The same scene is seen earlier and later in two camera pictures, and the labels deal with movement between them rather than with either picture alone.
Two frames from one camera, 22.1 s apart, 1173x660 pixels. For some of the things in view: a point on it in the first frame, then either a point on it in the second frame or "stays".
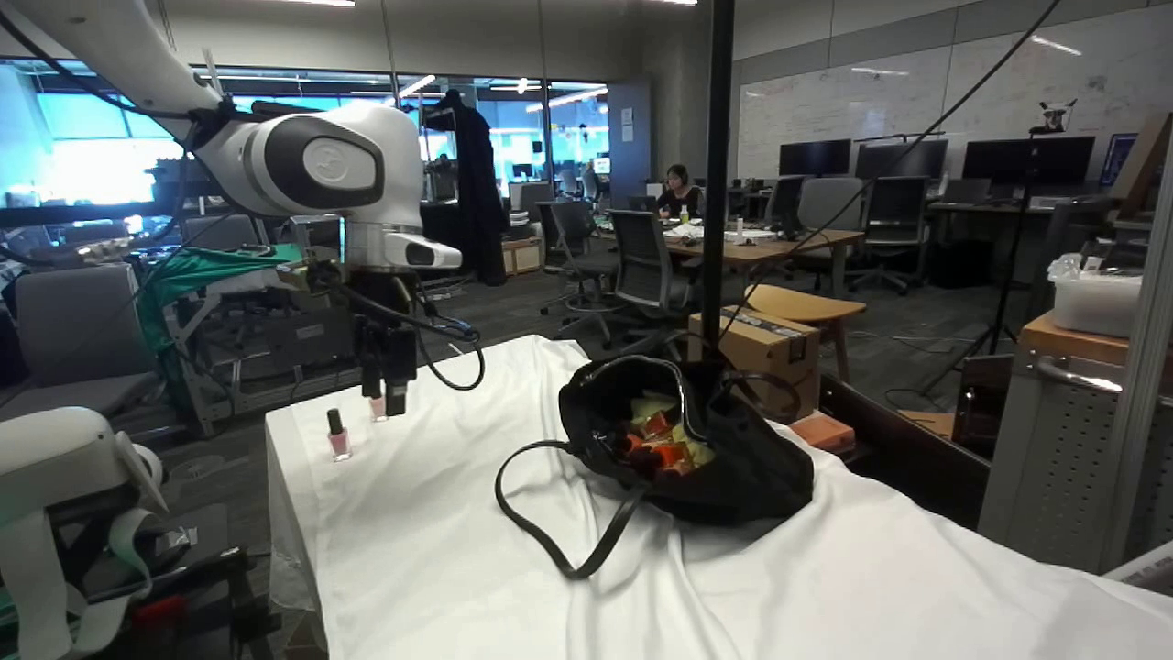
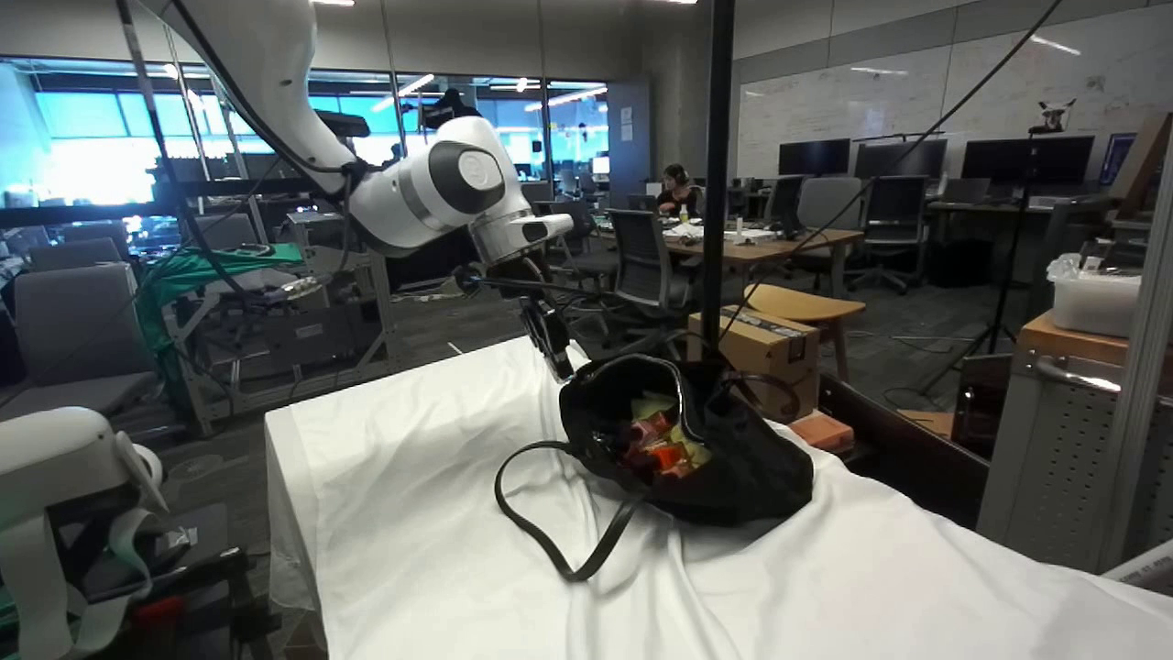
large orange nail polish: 669,455 stays
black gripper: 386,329 → 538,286
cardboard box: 768,365 stays
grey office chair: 641,264 stays
